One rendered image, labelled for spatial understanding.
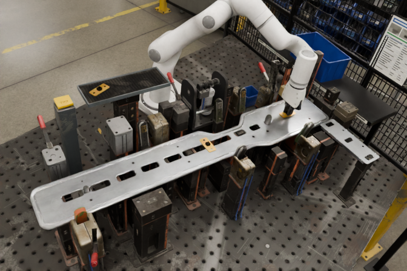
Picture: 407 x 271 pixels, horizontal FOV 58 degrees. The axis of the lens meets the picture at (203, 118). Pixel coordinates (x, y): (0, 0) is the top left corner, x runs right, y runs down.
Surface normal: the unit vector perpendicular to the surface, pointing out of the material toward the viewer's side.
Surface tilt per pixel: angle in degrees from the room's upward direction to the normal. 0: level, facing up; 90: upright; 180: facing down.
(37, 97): 0
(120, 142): 90
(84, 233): 0
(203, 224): 0
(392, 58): 90
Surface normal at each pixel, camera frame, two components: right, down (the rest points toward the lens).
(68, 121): 0.53, 0.60
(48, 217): 0.11, -0.75
